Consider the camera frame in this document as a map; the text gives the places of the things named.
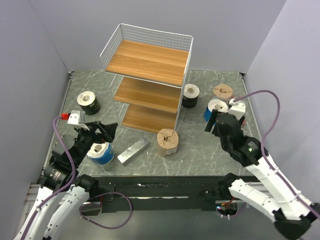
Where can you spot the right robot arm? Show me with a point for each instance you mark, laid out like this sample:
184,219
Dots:
291,213

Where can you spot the brown paper roll back right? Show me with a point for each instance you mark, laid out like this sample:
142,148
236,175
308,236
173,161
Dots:
222,92

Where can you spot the black paper towel roll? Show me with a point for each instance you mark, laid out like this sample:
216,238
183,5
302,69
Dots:
190,95
88,102

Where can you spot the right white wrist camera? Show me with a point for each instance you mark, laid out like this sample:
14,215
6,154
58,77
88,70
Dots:
236,108

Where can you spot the white wire wooden shelf rack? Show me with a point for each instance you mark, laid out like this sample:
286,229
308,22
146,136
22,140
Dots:
148,68

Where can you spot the blue paper towel roll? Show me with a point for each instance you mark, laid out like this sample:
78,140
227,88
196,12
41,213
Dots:
214,104
101,153

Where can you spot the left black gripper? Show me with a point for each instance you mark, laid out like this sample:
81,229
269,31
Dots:
107,130

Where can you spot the brown paper roll front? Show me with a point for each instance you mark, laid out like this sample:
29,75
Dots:
167,142

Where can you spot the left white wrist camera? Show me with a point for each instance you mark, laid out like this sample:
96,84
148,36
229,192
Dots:
75,117

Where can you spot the brown paper roll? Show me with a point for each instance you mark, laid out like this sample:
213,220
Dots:
167,142
222,92

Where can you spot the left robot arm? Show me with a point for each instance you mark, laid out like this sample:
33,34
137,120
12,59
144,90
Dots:
62,190

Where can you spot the silver toothpaste box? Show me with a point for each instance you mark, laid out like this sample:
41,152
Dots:
133,150

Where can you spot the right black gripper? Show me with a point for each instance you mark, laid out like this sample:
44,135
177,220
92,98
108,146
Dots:
211,120

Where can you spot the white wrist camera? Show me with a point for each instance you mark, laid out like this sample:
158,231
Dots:
236,108
75,117

